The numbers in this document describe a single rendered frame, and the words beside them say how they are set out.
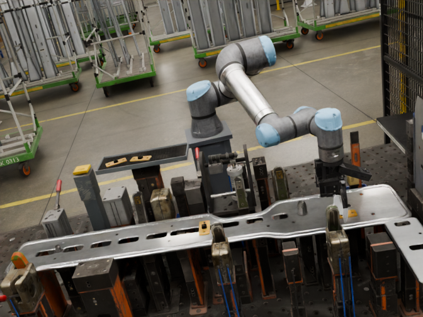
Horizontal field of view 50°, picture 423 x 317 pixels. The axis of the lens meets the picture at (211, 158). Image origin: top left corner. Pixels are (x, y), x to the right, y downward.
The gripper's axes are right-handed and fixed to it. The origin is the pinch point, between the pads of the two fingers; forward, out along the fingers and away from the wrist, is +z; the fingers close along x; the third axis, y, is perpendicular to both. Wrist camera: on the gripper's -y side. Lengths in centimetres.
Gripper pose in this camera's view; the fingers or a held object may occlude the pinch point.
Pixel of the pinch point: (342, 211)
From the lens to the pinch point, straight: 155.4
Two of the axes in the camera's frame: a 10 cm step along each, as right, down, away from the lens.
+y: -9.8, 1.6, 0.9
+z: 1.8, 8.9, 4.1
